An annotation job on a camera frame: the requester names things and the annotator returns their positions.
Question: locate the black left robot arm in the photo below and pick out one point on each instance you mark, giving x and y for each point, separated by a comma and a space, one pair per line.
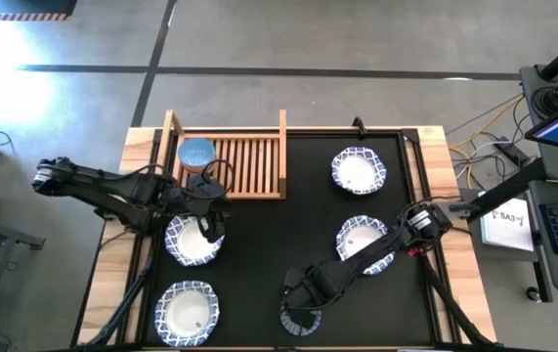
112, 188

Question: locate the black power strip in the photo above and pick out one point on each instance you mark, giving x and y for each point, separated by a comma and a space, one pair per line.
512, 153

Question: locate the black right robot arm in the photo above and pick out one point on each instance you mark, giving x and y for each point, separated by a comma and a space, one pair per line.
381, 247

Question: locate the white printed paper sheet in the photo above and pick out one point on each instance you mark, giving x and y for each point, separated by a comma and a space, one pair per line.
508, 225

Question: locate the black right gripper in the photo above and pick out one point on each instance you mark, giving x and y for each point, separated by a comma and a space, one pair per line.
305, 289

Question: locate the black frame beam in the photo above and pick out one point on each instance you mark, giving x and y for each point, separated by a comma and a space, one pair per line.
508, 190

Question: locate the blue white patterned bowl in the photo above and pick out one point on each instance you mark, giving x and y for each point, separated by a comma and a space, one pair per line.
186, 313
359, 170
185, 242
354, 239

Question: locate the wooden slatted shelf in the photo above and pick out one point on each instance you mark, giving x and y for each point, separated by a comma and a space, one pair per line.
254, 166

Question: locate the black clamp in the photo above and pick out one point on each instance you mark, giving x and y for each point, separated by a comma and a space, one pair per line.
359, 125

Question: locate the grey metal cart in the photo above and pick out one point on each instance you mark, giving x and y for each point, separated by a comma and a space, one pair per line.
5, 233

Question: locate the blue diamond dotted bowl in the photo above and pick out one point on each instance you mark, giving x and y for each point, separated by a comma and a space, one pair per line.
303, 330

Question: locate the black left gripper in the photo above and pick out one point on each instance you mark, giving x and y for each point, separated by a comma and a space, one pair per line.
207, 198

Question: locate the dark floor mat striped edge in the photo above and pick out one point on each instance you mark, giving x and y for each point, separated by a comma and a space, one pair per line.
24, 6

